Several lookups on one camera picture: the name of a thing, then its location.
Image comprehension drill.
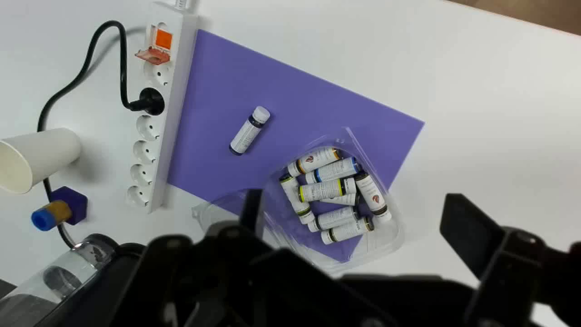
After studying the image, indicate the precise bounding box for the loose white vial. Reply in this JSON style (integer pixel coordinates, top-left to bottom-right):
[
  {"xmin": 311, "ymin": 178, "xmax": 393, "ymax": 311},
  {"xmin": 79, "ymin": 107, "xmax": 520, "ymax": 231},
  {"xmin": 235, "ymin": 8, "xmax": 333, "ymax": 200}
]
[{"xmin": 230, "ymin": 106, "xmax": 271, "ymax": 155}]

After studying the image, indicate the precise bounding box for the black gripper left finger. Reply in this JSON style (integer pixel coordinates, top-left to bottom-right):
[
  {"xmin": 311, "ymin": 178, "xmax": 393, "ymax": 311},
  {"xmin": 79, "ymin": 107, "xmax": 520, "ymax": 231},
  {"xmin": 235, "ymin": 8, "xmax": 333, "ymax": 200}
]
[{"xmin": 240, "ymin": 189, "xmax": 264, "ymax": 233}]

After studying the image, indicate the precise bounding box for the clear plastic clamshell container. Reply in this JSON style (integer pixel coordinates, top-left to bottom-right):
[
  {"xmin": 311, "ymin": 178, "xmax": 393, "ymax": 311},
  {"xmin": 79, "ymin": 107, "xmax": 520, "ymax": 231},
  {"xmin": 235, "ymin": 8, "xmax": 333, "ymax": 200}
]
[{"xmin": 193, "ymin": 127, "xmax": 404, "ymax": 273}]

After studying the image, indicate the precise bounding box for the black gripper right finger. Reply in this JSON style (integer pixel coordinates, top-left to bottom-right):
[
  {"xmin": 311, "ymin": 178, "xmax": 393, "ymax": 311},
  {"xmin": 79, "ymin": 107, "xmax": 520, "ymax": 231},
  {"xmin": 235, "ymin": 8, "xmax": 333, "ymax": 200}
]
[{"xmin": 440, "ymin": 193, "xmax": 506, "ymax": 278}]

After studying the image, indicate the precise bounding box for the white paper cup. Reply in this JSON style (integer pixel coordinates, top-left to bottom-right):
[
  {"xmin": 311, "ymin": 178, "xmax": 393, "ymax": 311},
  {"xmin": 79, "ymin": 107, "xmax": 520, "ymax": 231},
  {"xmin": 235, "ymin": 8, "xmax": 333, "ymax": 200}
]
[{"xmin": 0, "ymin": 129, "xmax": 83, "ymax": 195}]

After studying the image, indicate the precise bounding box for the clear plastic bottle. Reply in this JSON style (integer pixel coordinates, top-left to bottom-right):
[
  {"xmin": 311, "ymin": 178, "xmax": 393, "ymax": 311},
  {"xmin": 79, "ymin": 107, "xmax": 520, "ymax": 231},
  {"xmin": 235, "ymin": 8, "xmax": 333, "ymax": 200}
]
[{"xmin": 0, "ymin": 235, "xmax": 119, "ymax": 327}]

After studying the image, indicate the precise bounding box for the purple paper mat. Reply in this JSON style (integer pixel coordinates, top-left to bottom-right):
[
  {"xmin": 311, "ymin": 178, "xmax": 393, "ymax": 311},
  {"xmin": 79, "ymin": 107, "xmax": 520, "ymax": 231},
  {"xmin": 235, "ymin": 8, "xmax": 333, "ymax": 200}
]
[{"xmin": 166, "ymin": 28, "xmax": 427, "ymax": 264}]

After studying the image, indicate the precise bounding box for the purple and blue block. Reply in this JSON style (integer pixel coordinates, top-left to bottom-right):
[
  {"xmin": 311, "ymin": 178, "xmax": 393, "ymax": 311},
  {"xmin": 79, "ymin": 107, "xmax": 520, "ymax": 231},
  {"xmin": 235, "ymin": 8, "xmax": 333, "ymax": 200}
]
[{"xmin": 32, "ymin": 187, "xmax": 88, "ymax": 231}]

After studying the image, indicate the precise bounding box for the white power strip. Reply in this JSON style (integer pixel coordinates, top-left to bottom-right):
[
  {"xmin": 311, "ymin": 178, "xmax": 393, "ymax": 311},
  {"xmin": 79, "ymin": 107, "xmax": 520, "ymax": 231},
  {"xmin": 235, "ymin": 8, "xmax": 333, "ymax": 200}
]
[{"xmin": 128, "ymin": 0, "xmax": 199, "ymax": 213}]

